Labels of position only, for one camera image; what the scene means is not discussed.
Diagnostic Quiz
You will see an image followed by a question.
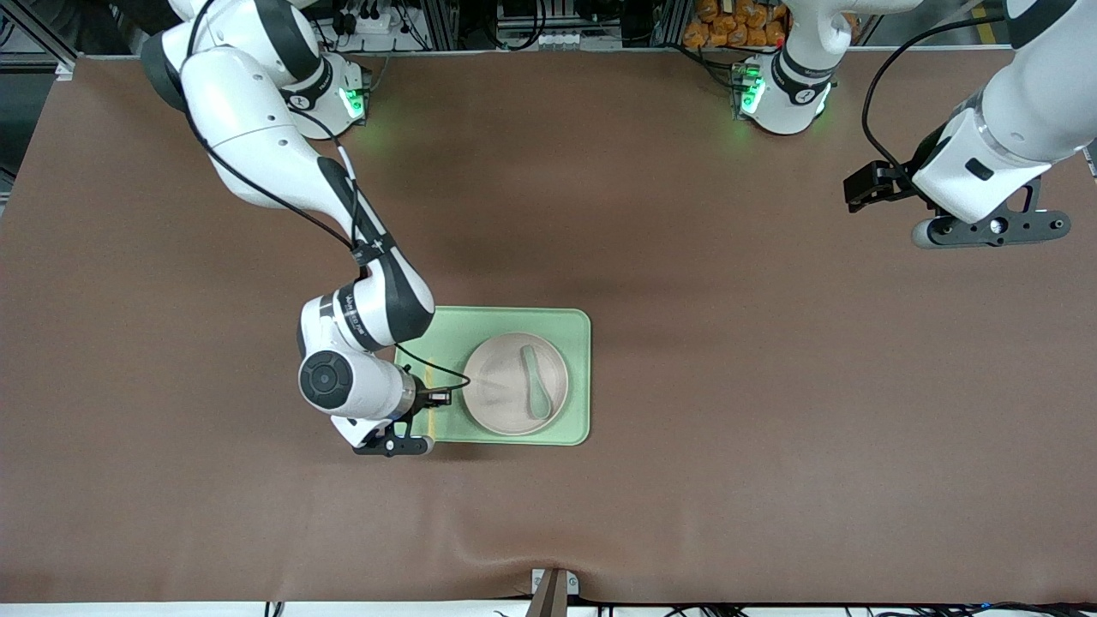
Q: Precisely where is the beige round plate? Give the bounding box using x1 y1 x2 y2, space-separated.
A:
463 332 570 436

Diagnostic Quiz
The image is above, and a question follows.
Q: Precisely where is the green plastic spoon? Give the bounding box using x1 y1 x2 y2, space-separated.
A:
520 344 554 422

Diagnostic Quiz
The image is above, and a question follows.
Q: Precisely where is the light green rectangular tray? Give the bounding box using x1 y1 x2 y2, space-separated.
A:
394 306 592 446

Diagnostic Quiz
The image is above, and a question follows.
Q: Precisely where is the bag of orange buns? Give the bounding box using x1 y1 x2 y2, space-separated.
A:
683 0 789 49

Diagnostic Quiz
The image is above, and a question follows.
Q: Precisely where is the brown table cover mat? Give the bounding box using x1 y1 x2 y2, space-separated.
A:
0 50 1097 606

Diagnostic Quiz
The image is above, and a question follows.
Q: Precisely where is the white terminal strip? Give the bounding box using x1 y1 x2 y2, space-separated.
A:
495 30 624 51

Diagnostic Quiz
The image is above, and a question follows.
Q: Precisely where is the white power strip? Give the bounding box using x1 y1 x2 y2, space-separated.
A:
330 7 414 37

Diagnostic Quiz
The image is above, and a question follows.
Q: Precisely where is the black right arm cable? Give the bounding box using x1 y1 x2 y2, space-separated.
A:
183 0 471 397

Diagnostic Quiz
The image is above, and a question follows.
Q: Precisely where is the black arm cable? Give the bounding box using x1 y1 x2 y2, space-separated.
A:
860 10 1008 172
183 0 471 397

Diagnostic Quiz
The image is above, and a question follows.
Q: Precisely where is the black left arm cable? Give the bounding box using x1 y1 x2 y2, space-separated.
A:
860 10 1008 172

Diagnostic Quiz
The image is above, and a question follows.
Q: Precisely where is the aluminium frame post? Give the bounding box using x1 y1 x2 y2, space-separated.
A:
417 0 464 50

